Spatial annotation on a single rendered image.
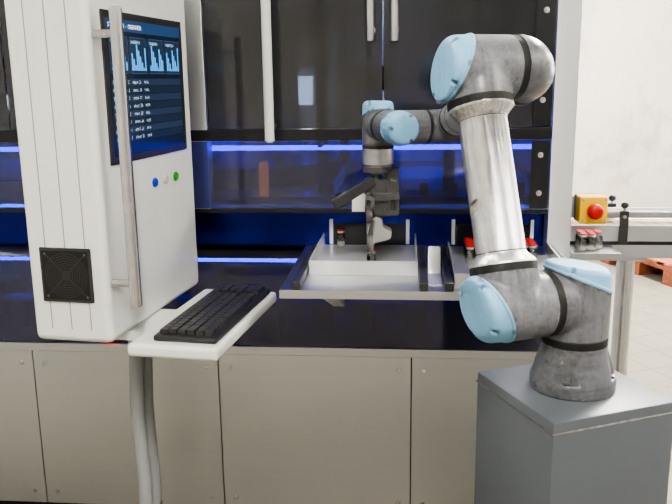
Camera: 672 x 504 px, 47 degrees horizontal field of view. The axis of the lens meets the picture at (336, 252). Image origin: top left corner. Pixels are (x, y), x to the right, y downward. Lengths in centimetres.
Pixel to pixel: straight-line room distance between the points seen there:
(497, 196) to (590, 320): 27
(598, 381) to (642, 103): 505
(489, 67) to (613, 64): 483
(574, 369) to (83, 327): 99
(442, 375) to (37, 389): 118
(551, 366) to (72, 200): 98
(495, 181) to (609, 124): 488
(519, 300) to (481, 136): 28
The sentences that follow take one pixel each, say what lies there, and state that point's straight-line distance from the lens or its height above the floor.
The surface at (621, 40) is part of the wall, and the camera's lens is 623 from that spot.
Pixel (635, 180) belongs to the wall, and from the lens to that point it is 641.
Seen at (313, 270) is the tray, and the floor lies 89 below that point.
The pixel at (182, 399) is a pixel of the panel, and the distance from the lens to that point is 233.
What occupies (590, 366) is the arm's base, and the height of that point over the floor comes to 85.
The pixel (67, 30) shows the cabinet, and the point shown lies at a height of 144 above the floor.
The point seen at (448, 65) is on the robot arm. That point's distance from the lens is 138.
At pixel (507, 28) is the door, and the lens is 209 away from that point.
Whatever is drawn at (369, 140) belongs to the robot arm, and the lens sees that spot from 183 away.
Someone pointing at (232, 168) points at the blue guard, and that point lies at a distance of 212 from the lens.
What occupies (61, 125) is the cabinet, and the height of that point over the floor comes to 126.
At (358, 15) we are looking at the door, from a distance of 208.
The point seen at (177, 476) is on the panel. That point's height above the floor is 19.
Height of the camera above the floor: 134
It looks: 13 degrees down
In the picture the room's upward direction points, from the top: 1 degrees counter-clockwise
